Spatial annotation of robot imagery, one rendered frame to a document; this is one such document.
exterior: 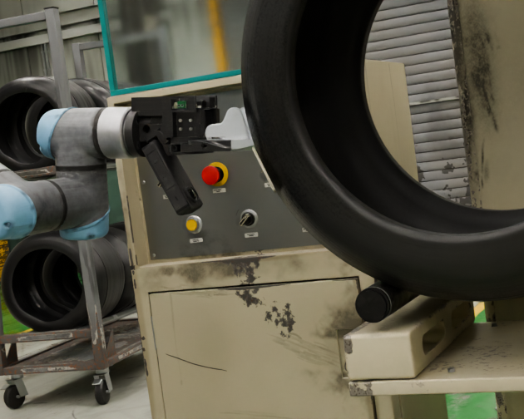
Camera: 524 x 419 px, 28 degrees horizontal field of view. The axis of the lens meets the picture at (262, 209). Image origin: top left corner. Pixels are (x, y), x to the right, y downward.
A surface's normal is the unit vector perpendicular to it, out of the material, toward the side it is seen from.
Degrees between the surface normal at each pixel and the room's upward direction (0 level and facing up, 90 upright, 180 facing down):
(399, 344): 90
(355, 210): 98
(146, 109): 90
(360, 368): 90
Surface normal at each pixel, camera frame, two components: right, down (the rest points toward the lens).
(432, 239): -0.40, 0.28
